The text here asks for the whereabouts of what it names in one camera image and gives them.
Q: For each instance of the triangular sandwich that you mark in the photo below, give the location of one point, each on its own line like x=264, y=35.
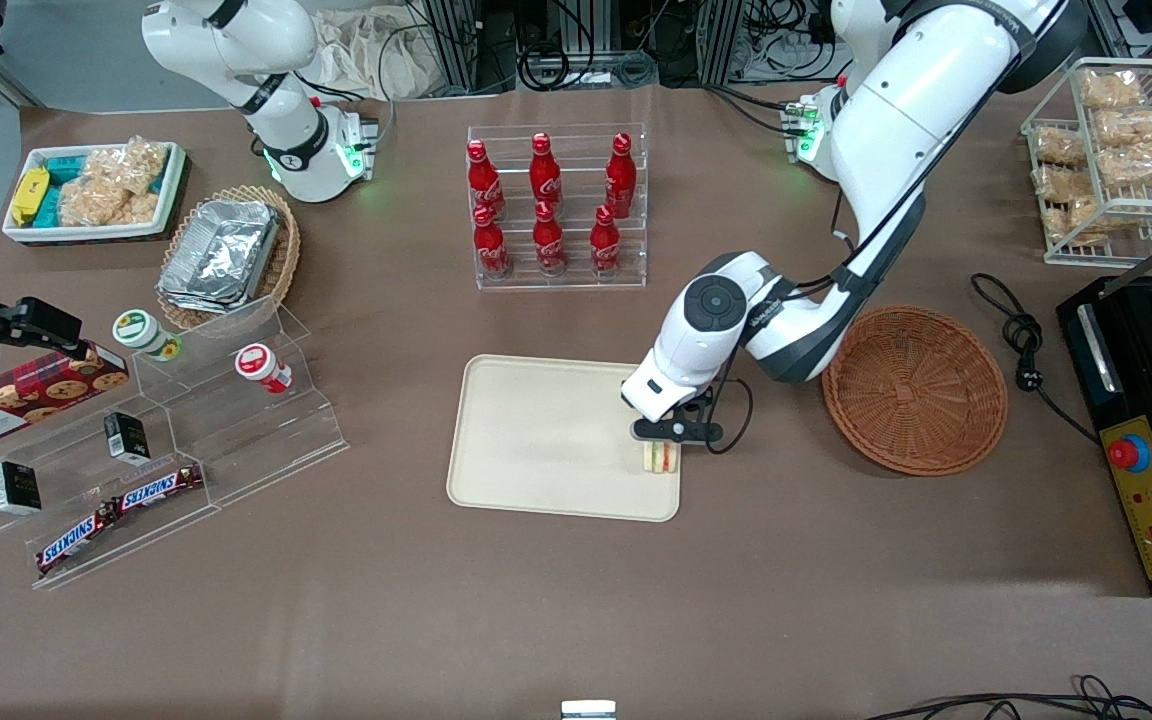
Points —
x=662, y=457

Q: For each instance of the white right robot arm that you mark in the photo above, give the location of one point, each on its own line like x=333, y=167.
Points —
x=236, y=40

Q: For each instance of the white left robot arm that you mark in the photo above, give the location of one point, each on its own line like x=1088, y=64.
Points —
x=896, y=120

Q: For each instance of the beige rectangular serving tray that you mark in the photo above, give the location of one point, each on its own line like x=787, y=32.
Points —
x=546, y=440

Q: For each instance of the aluminium foil tray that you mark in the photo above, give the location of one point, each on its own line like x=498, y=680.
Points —
x=226, y=245
x=191, y=304

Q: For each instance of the brown round wicker basket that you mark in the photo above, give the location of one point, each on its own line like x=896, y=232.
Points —
x=916, y=390

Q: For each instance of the light oval wicker basket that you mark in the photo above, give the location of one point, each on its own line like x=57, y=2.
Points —
x=281, y=265

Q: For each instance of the red cookie box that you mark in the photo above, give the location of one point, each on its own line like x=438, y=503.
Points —
x=26, y=395

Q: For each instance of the white rectangular snack bin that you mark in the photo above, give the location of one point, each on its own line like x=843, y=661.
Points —
x=86, y=232

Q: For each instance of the green lid yoghurt cup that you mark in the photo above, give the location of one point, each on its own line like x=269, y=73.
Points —
x=141, y=330

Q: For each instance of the teal snack packet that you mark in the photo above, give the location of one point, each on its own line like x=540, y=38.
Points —
x=49, y=205
x=64, y=168

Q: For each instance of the yellow snack packet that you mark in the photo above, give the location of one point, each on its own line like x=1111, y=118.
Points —
x=28, y=195

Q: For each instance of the small black carton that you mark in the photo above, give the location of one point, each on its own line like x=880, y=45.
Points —
x=126, y=437
x=16, y=488

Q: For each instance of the clear bag of rice crackers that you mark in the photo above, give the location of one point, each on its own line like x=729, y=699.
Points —
x=111, y=190

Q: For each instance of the clear acrylic bottle rack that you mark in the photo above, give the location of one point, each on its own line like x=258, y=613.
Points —
x=576, y=283

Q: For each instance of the red cola bottle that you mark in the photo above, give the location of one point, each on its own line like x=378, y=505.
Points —
x=549, y=245
x=545, y=175
x=605, y=245
x=483, y=180
x=491, y=250
x=620, y=180

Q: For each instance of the brown chocolate bar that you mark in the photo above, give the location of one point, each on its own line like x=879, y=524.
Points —
x=74, y=540
x=158, y=488

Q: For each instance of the red lid yoghurt cup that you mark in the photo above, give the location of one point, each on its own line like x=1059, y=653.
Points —
x=258, y=364

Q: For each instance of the clear acrylic step stand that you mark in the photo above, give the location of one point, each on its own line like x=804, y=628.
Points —
x=236, y=440

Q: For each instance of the clear bag of fried snacks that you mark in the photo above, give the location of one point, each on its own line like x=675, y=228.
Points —
x=1071, y=218
x=1111, y=90
x=1134, y=127
x=1058, y=147
x=1061, y=183
x=1136, y=165

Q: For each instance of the beige cloth bag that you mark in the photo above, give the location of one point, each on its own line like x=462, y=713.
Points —
x=366, y=55

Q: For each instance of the red emergency stop button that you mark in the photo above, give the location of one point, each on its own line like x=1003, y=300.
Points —
x=1126, y=454

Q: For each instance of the black sealing appliance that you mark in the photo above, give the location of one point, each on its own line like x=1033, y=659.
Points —
x=1126, y=400

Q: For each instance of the aluminium frame post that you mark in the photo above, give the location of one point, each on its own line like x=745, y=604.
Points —
x=461, y=40
x=721, y=35

